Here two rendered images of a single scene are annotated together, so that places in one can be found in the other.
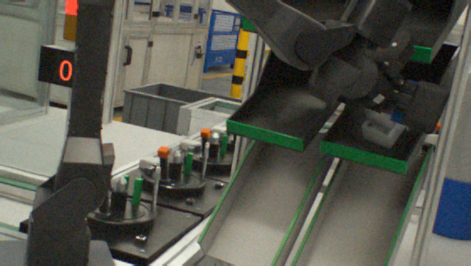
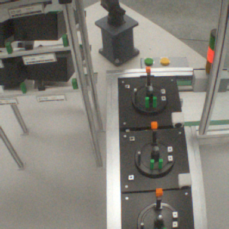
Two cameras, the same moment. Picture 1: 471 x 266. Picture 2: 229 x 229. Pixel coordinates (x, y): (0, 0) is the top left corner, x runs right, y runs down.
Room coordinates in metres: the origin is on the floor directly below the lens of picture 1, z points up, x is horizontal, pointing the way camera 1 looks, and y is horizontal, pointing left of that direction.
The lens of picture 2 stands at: (1.90, -0.11, 2.00)
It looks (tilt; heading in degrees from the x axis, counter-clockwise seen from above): 54 degrees down; 168
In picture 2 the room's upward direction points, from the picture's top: 7 degrees counter-clockwise
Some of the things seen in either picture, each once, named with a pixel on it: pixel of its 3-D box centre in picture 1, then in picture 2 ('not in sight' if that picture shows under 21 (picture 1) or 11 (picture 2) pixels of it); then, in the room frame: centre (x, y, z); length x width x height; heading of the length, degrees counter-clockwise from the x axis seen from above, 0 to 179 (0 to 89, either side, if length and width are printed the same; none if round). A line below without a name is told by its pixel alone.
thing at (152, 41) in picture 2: not in sight; (111, 59); (0.75, 0.14, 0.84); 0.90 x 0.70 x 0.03; 22
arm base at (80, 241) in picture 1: (58, 241); (115, 16); (0.73, 0.19, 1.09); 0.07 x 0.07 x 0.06; 22
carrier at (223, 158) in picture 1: (213, 147); (159, 219); (1.62, 0.05, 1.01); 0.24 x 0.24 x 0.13; 74
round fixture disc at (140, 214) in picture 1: (117, 214); (149, 98); (1.14, 0.19, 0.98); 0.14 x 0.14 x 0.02
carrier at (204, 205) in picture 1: (175, 167); (155, 152); (1.38, 0.12, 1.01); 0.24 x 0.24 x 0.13; 74
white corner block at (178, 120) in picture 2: not in sight; (177, 120); (1.26, 0.26, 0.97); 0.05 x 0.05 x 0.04; 74
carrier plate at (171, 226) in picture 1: (115, 224); (149, 102); (1.14, 0.19, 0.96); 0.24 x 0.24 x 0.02; 74
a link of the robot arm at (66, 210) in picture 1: (65, 192); (114, 8); (0.73, 0.18, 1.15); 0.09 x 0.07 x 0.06; 14
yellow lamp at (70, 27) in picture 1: (76, 27); (213, 64); (1.30, 0.34, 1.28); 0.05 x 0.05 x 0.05
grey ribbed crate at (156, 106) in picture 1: (194, 119); not in sight; (3.28, 0.22, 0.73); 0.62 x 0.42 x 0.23; 74
